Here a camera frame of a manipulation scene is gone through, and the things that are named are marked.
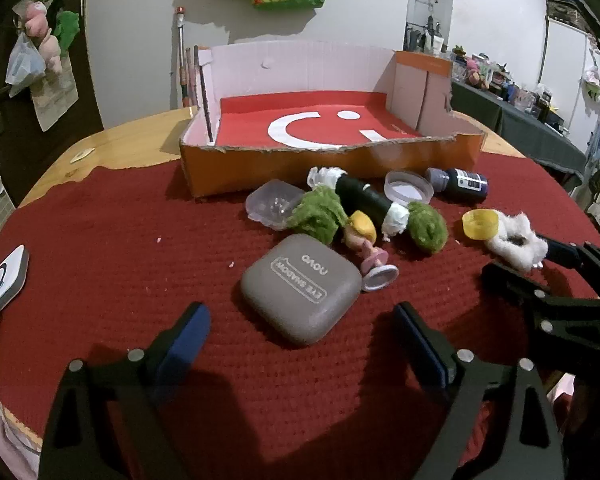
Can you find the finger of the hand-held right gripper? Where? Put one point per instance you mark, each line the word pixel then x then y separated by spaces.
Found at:
pixel 562 252
pixel 510 282

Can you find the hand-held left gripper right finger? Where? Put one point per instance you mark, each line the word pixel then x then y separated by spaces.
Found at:
pixel 420 345

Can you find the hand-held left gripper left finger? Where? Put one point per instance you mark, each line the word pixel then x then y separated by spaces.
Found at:
pixel 187 340

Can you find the white fluffy scrunchie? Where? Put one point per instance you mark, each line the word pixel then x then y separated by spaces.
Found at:
pixel 517 252

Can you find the yellow bottle cap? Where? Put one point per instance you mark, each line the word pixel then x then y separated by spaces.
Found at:
pixel 480 224

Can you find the green fuzzy scrunchie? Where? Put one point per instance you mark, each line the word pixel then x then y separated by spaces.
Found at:
pixel 426 227
pixel 320 215

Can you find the dark blue small bottle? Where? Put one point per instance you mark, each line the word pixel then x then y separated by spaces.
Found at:
pixel 460 182

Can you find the grey eyeshadow case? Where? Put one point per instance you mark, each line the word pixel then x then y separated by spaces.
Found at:
pixel 300 292

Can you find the small yellow-haired doll figure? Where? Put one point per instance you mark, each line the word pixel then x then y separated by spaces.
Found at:
pixel 362 232

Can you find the clear round plastic lid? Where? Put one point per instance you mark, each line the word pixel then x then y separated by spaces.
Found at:
pixel 407 187

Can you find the black tube with white tissue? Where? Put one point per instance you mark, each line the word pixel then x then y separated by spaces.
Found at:
pixel 362 197

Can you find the small clear plastic box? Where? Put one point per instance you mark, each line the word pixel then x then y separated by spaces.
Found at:
pixel 272 205

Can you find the orange cardboard box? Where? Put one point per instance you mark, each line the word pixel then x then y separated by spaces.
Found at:
pixel 250 115

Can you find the red knitted mat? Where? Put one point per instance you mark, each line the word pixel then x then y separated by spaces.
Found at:
pixel 130 240

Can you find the table with dark cloth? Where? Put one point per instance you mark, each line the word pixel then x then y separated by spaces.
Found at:
pixel 525 130

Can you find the white wardrobe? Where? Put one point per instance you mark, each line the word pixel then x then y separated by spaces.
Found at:
pixel 565 60

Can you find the white square charger device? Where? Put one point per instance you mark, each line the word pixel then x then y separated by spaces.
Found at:
pixel 5 277

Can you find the small wooden tag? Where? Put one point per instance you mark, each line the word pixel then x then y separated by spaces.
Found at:
pixel 82 155

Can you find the red stick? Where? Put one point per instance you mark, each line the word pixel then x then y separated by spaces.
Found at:
pixel 189 77

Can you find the brown paper bag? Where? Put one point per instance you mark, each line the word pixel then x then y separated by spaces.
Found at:
pixel 55 100

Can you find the metal pole with red cap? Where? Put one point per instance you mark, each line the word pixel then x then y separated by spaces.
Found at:
pixel 181 50

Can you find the clear plastic bag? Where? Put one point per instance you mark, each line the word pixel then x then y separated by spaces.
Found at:
pixel 24 67

